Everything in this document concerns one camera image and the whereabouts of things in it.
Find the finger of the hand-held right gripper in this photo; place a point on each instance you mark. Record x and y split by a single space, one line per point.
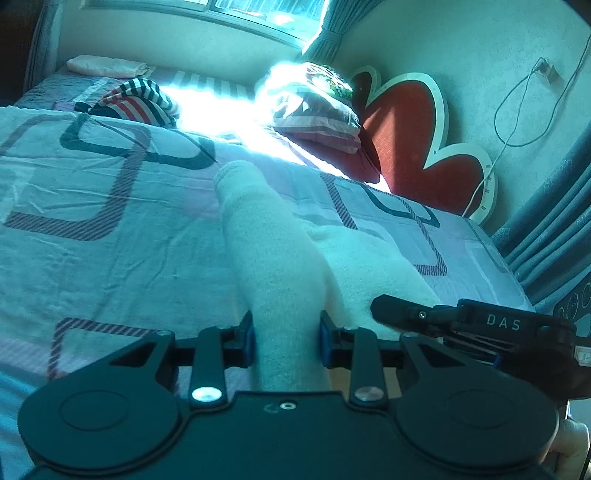
406 314

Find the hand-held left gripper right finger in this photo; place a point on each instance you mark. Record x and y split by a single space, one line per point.
324 344

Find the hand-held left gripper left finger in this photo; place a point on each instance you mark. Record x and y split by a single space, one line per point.
250 344

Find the white towel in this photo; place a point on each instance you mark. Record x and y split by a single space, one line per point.
281 277

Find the grey-blue pleated curtain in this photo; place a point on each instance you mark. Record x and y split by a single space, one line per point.
549 221

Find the red heart-shaped headboard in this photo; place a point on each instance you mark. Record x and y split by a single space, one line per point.
411 138

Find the patterned bed blanket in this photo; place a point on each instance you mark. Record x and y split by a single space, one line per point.
115 221

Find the striped pillow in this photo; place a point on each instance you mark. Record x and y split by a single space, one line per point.
314 115

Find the floral cloth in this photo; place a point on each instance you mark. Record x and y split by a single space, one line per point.
330 78

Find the striped bed sheet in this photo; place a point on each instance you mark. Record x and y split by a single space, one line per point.
221 87

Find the striped folded cloth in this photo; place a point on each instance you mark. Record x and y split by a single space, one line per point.
134 104

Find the blue window curtain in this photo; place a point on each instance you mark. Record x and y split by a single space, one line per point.
44 41
328 25

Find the white folded cloth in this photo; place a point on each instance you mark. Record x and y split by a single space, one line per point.
108 66

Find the window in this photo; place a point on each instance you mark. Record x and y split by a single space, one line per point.
231 11

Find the dark wooden wardrobe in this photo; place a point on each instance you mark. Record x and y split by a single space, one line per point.
14 46

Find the wall socket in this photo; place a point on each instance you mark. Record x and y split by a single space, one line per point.
547 69

